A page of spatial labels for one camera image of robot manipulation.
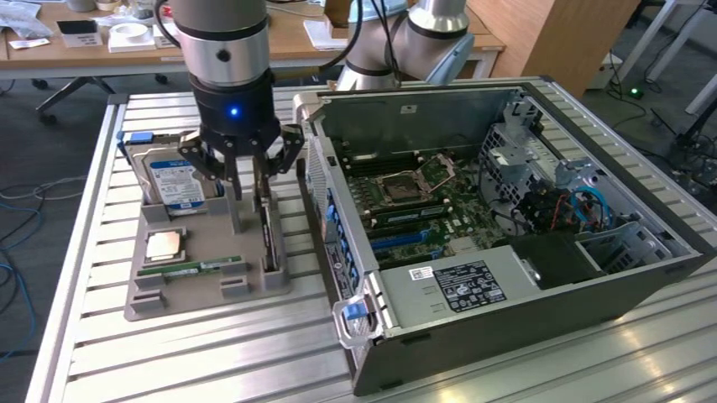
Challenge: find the clear plastic bag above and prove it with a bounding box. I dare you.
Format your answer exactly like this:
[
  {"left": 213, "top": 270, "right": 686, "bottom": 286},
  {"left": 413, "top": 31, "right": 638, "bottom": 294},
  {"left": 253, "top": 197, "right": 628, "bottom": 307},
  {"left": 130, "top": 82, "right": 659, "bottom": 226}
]
[{"left": 0, "top": 1, "right": 56, "bottom": 39}]

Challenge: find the white tape roll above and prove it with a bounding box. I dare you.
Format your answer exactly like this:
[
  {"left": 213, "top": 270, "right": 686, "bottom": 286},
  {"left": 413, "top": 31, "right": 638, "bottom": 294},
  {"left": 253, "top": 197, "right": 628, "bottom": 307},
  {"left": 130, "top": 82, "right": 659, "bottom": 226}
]
[{"left": 109, "top": 23, "right": 153, "bottom": 45}]

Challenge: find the metal disk bay cage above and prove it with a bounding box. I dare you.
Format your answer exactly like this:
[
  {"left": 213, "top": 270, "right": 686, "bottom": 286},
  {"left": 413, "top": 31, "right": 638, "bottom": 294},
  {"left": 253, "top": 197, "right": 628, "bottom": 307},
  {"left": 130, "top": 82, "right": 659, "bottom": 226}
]
[{"left": 479, "top": 123, "right": 560, "bottom": 219}]

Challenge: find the grey power supply unit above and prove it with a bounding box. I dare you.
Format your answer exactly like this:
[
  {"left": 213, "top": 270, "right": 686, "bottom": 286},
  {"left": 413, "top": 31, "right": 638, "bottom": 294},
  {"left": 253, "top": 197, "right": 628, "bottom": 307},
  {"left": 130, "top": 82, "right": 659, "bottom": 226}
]
[{"left": 379, "top": 245, "right": 539, "bottom": 329}]

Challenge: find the black and white box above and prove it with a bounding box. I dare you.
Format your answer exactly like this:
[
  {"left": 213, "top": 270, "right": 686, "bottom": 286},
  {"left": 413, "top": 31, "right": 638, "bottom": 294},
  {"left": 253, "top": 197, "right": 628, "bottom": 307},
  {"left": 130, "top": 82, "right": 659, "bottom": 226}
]
[{"left": 54, "top": 19, "right": 104, "bottom": 49}]

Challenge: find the white paper stack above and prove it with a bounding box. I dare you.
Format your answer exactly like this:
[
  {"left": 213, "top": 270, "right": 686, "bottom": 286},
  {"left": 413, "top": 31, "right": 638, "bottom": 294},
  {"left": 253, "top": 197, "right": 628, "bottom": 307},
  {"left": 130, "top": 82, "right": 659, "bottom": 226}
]
[{"left": 303, "top": 18, "right": 349, "bottom": 52}]

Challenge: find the cardboard box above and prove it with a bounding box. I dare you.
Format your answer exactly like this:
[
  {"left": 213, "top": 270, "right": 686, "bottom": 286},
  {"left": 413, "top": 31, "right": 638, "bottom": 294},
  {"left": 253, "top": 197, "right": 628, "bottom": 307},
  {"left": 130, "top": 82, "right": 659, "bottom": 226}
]
[{"left": 323, "top": 0, "right": 352, "bottom": 29}]

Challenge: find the flat white box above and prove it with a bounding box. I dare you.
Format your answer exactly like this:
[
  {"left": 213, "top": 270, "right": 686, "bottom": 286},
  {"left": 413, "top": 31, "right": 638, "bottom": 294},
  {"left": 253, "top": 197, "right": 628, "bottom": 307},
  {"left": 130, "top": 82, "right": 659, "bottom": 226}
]
[{"left": 106, "top": 35, "right": 158, "bottom": 55}]

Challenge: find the office chair base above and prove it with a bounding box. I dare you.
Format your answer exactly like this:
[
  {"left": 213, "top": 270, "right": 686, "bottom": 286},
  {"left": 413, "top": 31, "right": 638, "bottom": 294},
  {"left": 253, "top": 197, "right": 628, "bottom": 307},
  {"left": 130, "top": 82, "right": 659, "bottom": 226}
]
[{"left": 30, "top": 74, "right": 170, "bottom": 126}]

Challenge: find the green RAM stick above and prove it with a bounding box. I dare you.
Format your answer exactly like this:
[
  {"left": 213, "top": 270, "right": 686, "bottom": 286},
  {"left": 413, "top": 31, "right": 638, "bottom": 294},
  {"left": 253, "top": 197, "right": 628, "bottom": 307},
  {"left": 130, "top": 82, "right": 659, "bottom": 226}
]
[
  {"left": 136, "top": 254, "right": 247, "bottom": 277},
  {"left": 369, "top": 204, "right": 449, "bottom": 228}
]

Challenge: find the wooden cabinet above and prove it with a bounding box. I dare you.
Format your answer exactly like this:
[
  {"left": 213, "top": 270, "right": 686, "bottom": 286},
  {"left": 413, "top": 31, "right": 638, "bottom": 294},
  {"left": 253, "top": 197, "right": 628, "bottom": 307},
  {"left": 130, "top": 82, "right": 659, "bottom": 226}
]
[{"left": 467, "top": 0, "right": 643, "bottom": 97}]

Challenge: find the metal socket cover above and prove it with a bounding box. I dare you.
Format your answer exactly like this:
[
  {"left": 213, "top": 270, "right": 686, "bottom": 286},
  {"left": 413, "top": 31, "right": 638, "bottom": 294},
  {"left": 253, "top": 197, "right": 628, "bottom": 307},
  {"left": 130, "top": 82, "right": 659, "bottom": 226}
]
[{"left": 416, "top": 153, "right": 456, "bottom": 196}]

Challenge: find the CPU chip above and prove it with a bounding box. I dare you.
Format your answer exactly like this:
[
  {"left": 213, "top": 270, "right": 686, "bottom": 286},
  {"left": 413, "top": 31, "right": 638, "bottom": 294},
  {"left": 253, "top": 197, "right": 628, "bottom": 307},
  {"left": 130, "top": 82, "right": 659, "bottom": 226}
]
[{"left": 142, "top": 228, "right": 186, "bottom": 266}]

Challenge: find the open dark PC case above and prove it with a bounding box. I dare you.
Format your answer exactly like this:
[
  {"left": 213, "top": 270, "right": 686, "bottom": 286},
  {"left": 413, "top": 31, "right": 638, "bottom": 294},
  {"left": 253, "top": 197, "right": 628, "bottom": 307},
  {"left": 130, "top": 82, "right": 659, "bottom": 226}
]
[{"left": 291, "top": 76, "right": 706, "bottom": 398}]

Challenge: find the light blue wire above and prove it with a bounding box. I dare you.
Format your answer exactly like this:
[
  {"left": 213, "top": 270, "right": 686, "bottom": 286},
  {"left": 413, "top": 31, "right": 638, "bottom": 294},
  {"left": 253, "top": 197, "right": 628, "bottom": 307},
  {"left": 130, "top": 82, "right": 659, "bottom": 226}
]
[{"left": 574, "top": 184, "right": 616, "bottom": 231}]

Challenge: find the CPU socket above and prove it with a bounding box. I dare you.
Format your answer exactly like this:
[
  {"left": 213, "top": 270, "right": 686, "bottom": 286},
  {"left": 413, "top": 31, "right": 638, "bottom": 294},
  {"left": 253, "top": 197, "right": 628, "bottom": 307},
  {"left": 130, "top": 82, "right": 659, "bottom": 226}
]
[{"left": 373, "top": 170, "right": 431, "bottom": 207}]

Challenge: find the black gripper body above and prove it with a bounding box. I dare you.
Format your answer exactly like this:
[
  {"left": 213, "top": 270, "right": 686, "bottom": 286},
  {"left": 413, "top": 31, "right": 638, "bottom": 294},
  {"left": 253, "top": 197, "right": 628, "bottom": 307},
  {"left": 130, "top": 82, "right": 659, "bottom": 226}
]
[{"left": 186, "top": 71, "right": 281, "bottom": 147}]

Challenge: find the white electrical box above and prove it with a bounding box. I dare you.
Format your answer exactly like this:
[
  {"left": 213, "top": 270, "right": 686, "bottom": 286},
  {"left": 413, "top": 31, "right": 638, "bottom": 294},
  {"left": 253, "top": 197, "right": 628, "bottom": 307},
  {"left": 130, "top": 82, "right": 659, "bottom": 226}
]
[{"left": 595, "top": 52, "right": 626, "bottom": 92}]

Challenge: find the hard disk with blue caddy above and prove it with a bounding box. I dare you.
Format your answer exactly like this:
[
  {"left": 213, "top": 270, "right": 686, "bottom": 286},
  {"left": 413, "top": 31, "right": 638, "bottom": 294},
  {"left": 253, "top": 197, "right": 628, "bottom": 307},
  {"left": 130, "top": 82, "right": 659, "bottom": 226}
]
[{"left": 114, "top": 130, "right": 222, "bottom": 212}]

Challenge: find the metal disk bay bracket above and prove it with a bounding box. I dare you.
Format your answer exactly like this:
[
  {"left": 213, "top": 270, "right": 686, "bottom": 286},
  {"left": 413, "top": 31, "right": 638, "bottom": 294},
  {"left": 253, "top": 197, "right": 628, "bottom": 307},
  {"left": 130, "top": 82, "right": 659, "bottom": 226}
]
[{"left": 574, "top": 221, "right": 672, "bottom": 275}]

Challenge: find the white desk frame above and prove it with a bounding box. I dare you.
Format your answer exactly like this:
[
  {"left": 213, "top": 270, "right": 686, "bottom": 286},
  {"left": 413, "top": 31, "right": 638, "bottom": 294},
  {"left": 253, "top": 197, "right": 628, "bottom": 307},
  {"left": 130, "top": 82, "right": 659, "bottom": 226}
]
[{"left": 608, "top": 0, "right": 717, "bottom": 117}]

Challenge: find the green motherboard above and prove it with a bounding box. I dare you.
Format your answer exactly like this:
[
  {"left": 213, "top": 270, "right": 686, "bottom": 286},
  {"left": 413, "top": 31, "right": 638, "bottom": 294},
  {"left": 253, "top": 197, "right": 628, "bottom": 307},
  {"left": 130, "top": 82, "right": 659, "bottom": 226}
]
[{"left": 333, "top": 138, "right": 514, "bottom": 270}]

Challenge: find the grey parts rack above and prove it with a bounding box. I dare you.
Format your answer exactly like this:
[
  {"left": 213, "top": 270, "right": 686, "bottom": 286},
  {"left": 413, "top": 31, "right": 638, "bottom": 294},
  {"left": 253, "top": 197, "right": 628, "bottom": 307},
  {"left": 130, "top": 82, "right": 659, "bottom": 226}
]
[{"left": 122, "top": 175, "right": 293, "bottom": 322}]

